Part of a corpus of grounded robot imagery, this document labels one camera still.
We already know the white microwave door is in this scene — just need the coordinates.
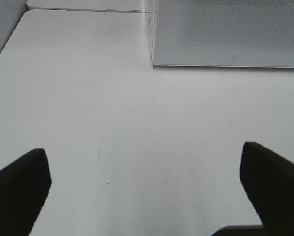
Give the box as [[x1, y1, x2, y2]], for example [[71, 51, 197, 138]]
[[152, 0, 294, 68]]

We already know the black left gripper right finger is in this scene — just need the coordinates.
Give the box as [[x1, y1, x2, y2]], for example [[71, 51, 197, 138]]
[[239, 142, 294, 236]]

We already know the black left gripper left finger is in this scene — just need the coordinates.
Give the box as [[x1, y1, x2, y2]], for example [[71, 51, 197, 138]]
[[0, 148, 52, 236]]

